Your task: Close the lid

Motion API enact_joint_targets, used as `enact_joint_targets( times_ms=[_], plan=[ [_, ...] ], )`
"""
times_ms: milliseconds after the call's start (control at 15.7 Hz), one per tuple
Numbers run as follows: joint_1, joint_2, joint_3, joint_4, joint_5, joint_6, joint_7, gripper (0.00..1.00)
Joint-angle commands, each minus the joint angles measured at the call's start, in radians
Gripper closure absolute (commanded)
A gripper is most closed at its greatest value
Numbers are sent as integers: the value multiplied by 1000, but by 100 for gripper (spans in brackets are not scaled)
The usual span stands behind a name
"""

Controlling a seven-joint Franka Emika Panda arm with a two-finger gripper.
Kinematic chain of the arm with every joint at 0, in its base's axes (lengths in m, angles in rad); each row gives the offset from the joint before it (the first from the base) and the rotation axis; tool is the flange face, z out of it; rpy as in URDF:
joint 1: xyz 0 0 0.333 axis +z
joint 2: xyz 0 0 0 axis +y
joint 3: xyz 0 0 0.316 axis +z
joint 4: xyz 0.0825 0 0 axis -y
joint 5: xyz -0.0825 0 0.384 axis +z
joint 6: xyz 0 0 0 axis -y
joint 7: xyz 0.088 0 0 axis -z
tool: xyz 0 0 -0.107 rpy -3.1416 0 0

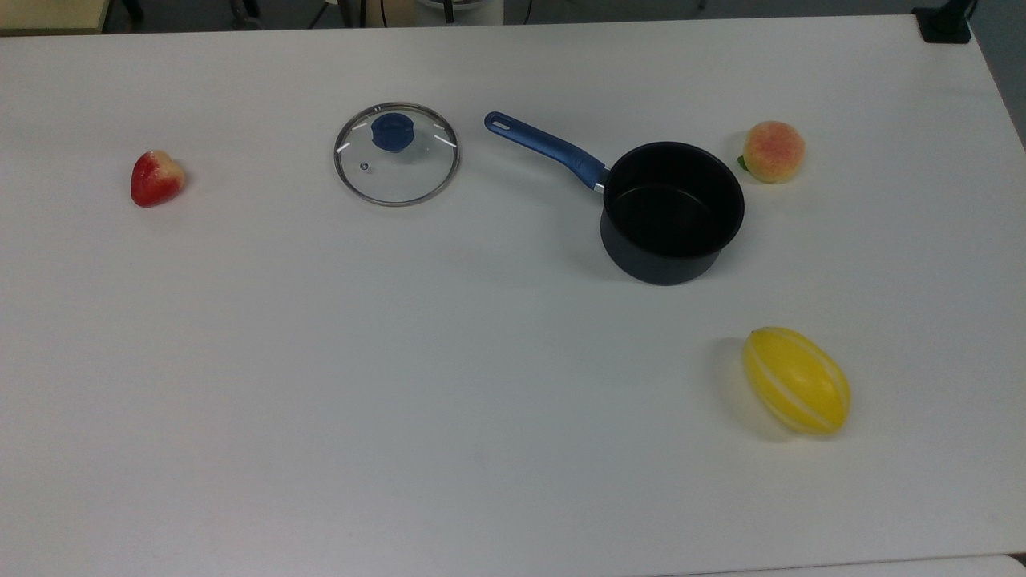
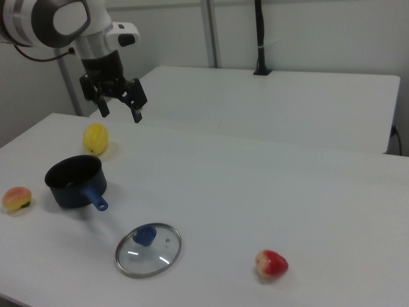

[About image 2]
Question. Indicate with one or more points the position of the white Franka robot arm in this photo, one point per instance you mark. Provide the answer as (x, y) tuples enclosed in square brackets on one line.
[(92, 19)]

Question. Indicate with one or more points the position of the glass lid with blue knob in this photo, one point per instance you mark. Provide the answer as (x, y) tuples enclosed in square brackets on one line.
[(145, 236)]

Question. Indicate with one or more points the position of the red strawberry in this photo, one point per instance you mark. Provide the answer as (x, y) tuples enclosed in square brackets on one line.
[(273, 263)]

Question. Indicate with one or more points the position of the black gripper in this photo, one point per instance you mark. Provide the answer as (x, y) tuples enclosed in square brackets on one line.
[(103, 68)]

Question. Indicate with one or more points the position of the black camera stand pole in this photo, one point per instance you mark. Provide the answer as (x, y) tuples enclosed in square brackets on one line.
[(261, 41)]

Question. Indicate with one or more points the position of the grey metal partition post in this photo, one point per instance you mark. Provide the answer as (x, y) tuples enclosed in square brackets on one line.
[(68, 86), (211, 32)]

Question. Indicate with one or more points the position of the orange peach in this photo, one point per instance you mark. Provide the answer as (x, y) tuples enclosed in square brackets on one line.
[(15, 199)]

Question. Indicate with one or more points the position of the yellow striped melon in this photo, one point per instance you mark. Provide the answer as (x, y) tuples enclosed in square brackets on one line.
[(95, 138)]

